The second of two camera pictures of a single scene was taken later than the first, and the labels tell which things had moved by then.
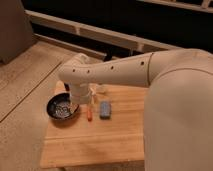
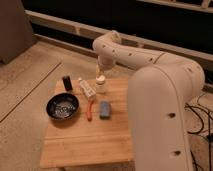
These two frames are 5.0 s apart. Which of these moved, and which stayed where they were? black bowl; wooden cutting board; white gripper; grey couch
Moved: white gripper
Stayed: grey couch; black bowl; wooden cutting board
